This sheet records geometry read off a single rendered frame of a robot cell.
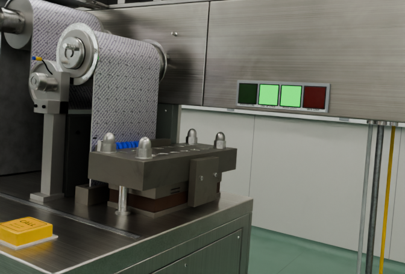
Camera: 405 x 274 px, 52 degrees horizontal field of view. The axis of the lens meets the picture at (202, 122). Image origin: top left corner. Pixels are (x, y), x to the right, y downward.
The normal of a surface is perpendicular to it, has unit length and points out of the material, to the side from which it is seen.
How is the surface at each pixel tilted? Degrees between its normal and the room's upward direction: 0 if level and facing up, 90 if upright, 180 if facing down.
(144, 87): 90
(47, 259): 0
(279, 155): 90
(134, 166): 90
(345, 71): 90
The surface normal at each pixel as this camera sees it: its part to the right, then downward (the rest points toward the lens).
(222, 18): -0.54, 0.01
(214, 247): 0.84, 0.09
